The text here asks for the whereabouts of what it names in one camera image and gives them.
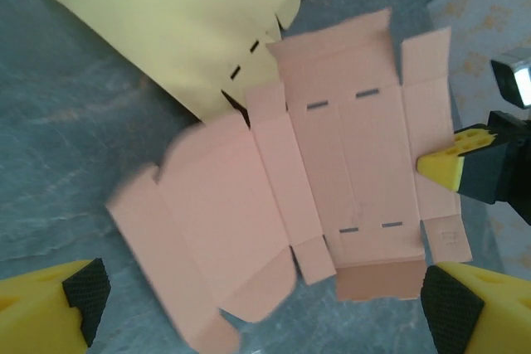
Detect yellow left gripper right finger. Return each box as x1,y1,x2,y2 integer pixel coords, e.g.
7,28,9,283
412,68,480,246
419,261,531,354

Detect pink paper box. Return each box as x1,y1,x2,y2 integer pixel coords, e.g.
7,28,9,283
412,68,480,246
105,7,474,351

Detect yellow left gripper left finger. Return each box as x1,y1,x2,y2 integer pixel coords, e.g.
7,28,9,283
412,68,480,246
0,258,111,354

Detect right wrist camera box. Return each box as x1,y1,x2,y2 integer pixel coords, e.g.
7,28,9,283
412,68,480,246
490,49,531,109

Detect yellow paper box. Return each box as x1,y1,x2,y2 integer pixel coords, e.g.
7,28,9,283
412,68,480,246
28,0,310,128

